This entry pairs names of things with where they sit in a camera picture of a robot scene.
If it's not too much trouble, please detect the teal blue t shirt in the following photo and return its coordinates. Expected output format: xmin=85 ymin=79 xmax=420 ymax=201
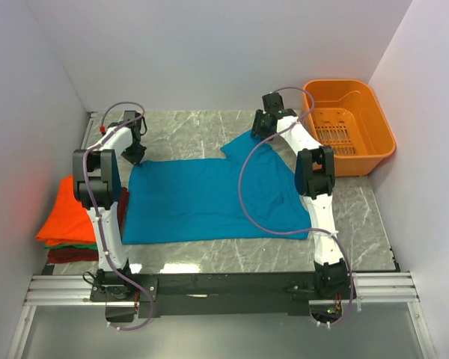
xmin=123 ymin=132 xmax=311 ymax=245

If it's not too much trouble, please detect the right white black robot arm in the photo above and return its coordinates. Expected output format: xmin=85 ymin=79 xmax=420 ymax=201
xmin=251 ymin=91 xmax=350 ymax=298

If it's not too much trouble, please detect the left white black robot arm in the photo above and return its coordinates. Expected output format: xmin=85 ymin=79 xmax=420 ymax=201
xmin=73 ymin=111 xmax=147 ymax=301

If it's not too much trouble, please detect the orange plastic basket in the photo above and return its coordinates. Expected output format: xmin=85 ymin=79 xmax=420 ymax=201
xmin=302 ymin=79 xmax=396 ymax=177

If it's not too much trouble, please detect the folded orange t shirt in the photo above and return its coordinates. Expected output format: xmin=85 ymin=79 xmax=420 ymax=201
xmin=36 ymin=175 xmax=97 ymax=247

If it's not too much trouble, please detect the folded dark red t shirt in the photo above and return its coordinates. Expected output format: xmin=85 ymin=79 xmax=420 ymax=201
xmin=46 ymin=186 xmax=132 ymax=265

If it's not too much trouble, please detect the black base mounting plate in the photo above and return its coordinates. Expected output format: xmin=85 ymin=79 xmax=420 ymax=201
xmin=90 ymin=271 xmax=356 ymax=319

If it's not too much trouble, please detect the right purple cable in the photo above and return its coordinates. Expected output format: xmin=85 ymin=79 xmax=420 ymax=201
xmin=237 ymin=86 xmax=356 ymax=327

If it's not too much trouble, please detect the aluminium rail frame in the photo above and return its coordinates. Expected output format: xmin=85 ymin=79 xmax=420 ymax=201
xmin=23 ymin=272 xmax=420 ymax=307

